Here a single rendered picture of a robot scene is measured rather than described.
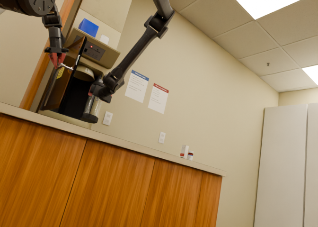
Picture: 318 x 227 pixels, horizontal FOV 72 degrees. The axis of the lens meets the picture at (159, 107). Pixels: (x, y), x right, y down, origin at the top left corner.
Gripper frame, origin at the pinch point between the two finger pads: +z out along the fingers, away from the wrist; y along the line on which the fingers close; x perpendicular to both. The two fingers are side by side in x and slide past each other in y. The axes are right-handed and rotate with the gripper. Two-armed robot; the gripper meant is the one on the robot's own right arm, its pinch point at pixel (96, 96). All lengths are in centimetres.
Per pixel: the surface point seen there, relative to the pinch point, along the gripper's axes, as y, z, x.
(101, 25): 9, 7, -52
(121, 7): -1, 5, -75
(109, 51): 0.7, -1.0, -32.1
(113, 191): -20, -12, 51
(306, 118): -286, -23, -83
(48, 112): 19.6, 13.6, 15.7
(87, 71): 6.5, 12.0, -18.4
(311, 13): -160, -71, -145
